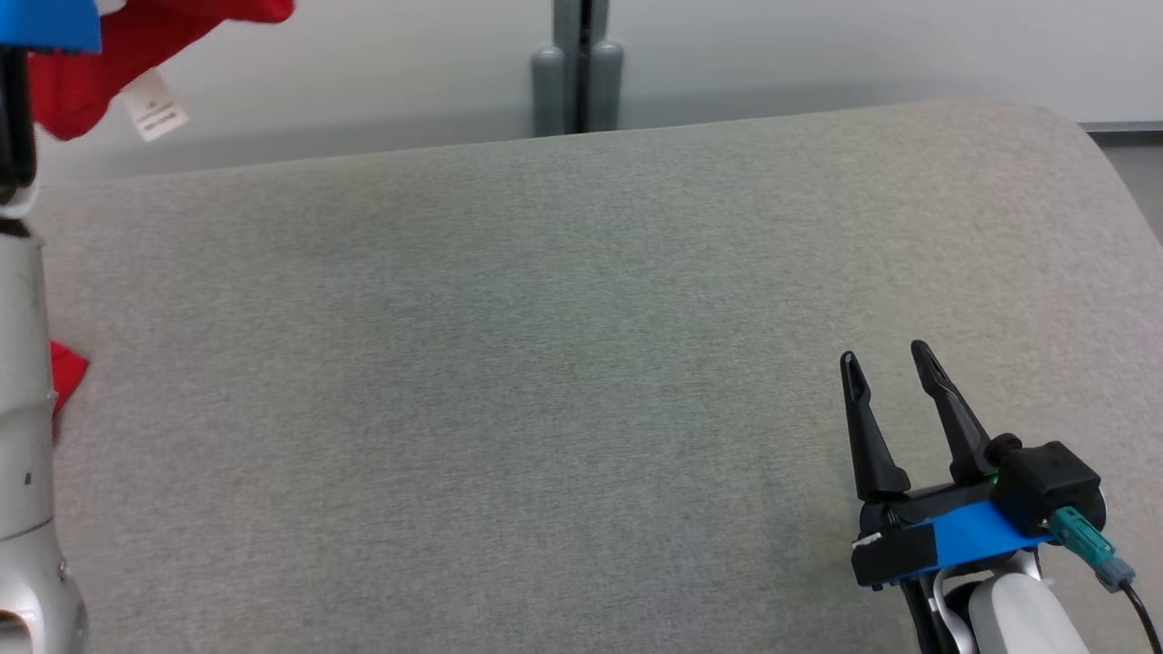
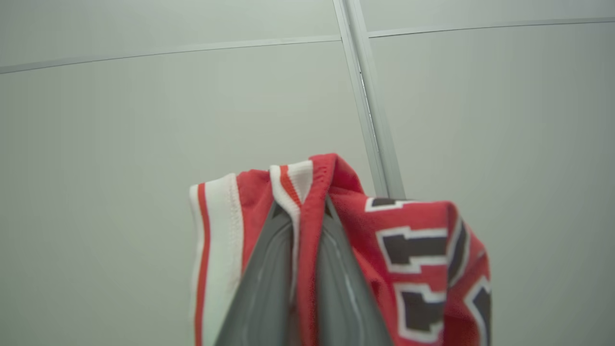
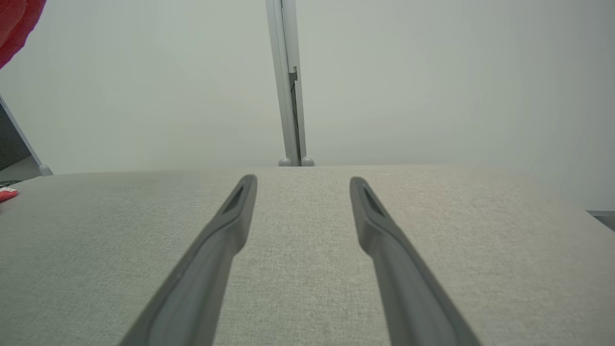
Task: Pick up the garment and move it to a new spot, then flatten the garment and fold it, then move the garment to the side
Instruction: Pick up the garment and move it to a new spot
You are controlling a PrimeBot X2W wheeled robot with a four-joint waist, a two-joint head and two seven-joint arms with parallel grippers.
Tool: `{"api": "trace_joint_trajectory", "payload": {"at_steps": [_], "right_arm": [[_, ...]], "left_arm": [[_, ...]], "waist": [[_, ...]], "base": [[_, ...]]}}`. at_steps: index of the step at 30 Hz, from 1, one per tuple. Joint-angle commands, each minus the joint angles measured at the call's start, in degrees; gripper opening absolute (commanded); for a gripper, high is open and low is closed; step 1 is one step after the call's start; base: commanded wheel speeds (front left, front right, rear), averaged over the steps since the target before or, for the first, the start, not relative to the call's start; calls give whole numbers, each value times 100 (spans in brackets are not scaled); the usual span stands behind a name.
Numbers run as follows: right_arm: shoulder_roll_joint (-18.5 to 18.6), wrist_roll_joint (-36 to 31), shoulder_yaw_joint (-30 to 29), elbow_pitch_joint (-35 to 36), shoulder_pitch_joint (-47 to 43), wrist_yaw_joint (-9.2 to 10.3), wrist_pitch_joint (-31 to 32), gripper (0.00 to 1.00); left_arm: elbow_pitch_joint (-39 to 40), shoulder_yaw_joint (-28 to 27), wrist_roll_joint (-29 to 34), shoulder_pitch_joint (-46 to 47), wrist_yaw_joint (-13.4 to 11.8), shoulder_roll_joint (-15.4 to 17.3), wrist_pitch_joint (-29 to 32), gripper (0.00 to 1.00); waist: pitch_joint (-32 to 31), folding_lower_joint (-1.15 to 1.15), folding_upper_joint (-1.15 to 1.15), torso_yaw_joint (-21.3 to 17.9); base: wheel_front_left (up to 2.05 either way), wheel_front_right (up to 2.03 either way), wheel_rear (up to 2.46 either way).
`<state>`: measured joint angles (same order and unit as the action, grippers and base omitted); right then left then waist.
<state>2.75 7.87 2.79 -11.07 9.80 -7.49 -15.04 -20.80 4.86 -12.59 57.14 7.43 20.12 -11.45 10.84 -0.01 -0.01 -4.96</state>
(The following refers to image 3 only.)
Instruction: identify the red basketball jersey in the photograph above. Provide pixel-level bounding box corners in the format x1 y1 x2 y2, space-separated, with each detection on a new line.
0 0 47 69

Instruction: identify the grey partition joint post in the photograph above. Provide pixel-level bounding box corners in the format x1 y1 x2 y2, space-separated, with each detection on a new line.
265 0 308 166

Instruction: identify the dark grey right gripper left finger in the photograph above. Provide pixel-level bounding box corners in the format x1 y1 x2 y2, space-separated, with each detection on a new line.
118 174 258 346

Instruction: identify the dark monitor panel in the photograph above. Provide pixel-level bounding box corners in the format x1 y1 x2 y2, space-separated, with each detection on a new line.
0 95 53 176

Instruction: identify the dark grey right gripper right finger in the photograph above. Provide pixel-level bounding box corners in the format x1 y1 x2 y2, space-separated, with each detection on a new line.
349 176 483 346

